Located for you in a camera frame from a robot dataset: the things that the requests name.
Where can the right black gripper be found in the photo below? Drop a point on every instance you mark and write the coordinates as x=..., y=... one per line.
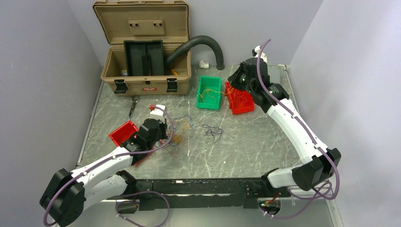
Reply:
x=233, y=79

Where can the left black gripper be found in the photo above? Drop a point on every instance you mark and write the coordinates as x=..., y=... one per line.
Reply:
x=164, y=127

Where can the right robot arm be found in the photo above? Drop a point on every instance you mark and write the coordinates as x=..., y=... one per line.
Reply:
x=318, y=162

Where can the white pipe elbow fitting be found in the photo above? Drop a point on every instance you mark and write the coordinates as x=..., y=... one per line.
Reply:
x=203, y=65

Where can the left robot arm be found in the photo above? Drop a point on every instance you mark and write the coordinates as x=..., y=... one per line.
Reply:
x=69, y=193

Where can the red plastic bin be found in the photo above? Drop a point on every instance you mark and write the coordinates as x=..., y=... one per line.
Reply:
x=240, y=102

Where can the grey plastic case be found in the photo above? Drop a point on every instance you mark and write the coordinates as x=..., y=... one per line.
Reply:
x=274, y=72

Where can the red flat bin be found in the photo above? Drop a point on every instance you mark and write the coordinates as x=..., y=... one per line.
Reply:
x=121, y=134

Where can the metal wrench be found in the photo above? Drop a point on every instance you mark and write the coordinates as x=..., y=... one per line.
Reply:
x=135, y=100

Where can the green plastic bin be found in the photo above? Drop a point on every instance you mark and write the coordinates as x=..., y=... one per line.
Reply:
x=209, y=93

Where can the yellow tool in toolbox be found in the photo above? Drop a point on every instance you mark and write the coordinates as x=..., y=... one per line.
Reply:
x=174, y=72

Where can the black toolbox tray insert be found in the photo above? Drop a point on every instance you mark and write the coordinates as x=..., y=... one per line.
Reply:
x=144, y=58

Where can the tan plastic toolbox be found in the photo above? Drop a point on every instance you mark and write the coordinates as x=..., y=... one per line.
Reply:
x=142, y=34

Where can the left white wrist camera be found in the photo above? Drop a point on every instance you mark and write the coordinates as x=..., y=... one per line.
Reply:
x=157, y=113

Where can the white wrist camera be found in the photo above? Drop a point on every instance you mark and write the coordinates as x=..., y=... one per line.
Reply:
x=157, y=113
x=257, y=52

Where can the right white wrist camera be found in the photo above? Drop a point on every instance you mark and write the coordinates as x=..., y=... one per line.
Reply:
x=257, y=52

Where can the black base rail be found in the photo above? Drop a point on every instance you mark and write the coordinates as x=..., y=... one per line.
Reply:
x=202, y=193

